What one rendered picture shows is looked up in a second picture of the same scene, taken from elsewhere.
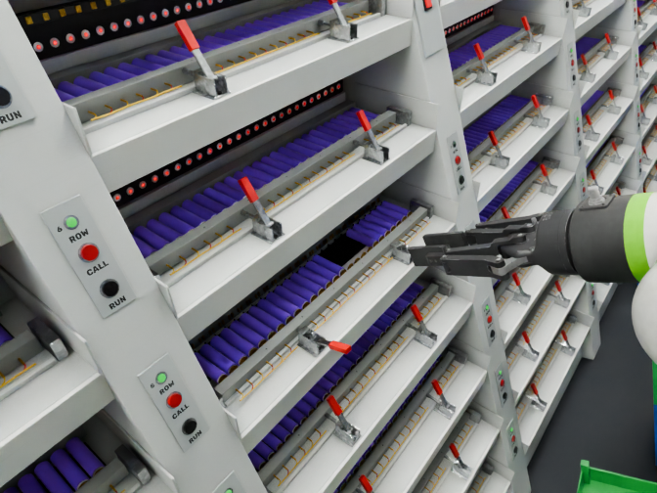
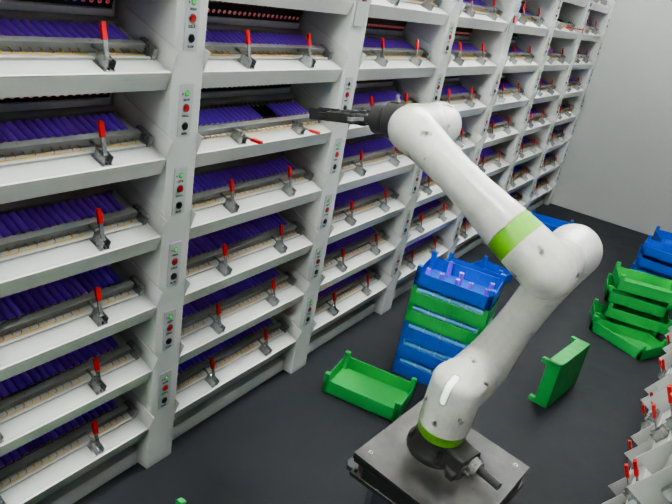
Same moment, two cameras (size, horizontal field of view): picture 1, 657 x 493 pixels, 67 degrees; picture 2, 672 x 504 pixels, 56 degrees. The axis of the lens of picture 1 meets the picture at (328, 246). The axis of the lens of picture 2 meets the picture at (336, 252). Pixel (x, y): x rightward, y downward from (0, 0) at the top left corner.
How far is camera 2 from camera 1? 107 cm
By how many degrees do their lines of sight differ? 18
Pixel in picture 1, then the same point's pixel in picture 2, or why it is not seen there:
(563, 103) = not seen: hidden behind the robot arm
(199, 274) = (212, 62)
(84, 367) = (163, 67)
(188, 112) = not seen: outside the picture
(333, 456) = (220, 212)
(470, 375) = (301, 241)
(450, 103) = (355, 59)
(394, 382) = (263, 200)
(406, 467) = (246, 262)
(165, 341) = (195, 78)
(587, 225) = (390, 107)
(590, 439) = (357, 351)
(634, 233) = not seen: hidden behind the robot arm
